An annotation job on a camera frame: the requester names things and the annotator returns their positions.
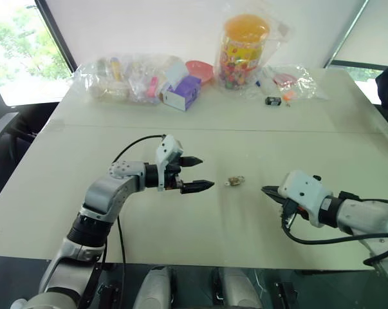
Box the black office chair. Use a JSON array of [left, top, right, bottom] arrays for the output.
[[0, 67, 63, 211]]

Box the clear bag around jar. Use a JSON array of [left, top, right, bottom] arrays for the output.
[[212, 12, 293, 95]]

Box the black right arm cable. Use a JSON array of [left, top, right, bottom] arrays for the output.
[[279, 198, 388, 268]]

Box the yellow bottle in bag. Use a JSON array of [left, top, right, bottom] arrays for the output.
[[109, 57, 124, 82]]

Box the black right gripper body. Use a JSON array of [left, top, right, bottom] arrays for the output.
[[279, 198, 310, 230]]

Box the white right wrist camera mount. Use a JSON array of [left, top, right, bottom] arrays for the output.
[[277, 170, 334, 229]]

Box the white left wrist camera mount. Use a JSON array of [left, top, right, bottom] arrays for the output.
[[154, 134, 184, 192]]

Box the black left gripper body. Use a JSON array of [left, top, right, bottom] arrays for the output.
[[163, 156, 186, 193]]

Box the candy jar with orange lid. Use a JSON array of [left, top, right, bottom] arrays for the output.
[[219, 14, 271, 91]]

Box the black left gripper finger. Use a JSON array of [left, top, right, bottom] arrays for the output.
[[180, 155, 204, 168], [180, 180, 216, 195]]

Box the red round item in bag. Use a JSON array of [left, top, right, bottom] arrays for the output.
[[273, 73, 296, 86]]

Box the pink item in bag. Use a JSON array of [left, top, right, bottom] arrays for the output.
[[146, 76, 160, 98]]

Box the clear plastic bag of sundries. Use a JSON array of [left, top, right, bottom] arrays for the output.
[[71, 53, 188, 106]]

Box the silver rounded shell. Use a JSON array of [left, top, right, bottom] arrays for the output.
[[134, 266, 178, 309], [217, 267, 264, 309]]

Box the clear bag with small items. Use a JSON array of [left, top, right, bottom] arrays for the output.
[[257, 64, 330, 101]]

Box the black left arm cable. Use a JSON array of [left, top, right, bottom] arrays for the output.
[[102, 134, 167, 309]]

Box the dark slanted window frame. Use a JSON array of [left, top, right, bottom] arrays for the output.
[[34, 0, 79, 73]]

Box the pink plastic bowl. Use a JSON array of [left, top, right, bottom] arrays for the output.
[[184, 60, 214, 86]]

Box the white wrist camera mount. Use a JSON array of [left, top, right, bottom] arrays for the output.
[[154, 134, 184, 192], [277, 170, 334, 229]]

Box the grey slanted window frame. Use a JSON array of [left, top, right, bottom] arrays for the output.
[[323, 0, 388, 70]]

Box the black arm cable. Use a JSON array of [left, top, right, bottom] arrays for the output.
[[279, 198, 388, 268], [102, 134, 167, 309]]

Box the purple and white carton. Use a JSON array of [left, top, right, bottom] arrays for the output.
[[161, 75, 201, 112]]

